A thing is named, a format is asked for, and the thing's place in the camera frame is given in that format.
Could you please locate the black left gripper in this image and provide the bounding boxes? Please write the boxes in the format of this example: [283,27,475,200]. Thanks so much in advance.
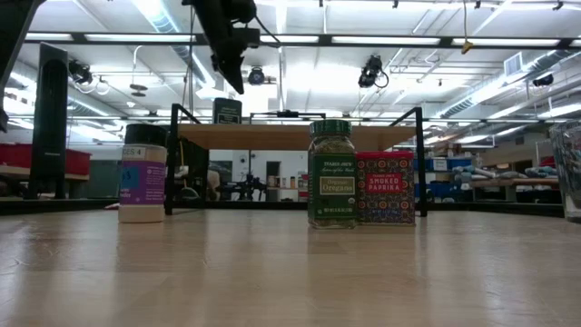
[182,0,257,95]

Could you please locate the dark green spice tin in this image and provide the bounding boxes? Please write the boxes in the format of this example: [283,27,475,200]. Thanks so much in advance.
[212,97,243,125]

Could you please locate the white purple-label spice bottle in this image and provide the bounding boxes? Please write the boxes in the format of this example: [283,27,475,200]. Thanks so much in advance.
[118,124,169,224]

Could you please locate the green-lid oregano glass jar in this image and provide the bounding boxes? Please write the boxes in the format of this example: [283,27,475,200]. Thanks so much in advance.
[307,119,359,230]

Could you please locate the red smoked paprika tin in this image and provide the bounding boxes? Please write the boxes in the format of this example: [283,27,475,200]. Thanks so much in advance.
[355,151,417,227]

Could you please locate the wooden shelf with black legs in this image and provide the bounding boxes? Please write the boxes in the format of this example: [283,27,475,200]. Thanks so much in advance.
[163,103,428,218]

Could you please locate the overhead bar with light strips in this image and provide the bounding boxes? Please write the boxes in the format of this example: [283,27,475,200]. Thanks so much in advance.
[22,32,581,51]

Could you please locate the black background robot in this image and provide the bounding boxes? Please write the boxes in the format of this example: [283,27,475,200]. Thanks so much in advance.
[216,174,270,202]

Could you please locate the red storage bin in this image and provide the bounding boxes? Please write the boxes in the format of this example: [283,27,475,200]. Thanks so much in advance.
[0,142,93,177]

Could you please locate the black pillar on white disc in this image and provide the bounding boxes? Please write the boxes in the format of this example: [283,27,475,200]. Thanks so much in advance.
[27,42,70,201]

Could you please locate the yellow hanging tag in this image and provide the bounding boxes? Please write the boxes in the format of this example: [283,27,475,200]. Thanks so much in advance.
[460,0,477,56]

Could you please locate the blue storage bin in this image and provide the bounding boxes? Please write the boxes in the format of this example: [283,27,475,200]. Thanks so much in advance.
[411,156,474,199]

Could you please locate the wooden workbench grey legs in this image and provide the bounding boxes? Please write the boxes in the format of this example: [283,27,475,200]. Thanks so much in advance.
[0,164,92,201]

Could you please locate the white ceiling vent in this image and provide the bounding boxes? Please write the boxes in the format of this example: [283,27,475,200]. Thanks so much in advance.
[502,51,524,78]

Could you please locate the cluttered wooden workbench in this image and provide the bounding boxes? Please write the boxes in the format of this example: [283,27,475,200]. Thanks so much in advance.
[470,176,560,203]

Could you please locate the black round hanging camera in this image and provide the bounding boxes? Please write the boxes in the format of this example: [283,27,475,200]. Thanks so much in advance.
[246,65,268,87]

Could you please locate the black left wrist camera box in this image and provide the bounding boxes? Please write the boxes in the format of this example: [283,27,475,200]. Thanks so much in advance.
[231,25,262,48]

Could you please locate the black hanging camera with cable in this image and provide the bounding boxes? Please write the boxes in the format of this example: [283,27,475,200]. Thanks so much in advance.
[357,54,390,90]

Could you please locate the black aluminium table frame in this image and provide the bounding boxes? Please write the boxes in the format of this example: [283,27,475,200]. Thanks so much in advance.
[0,195,566,218]

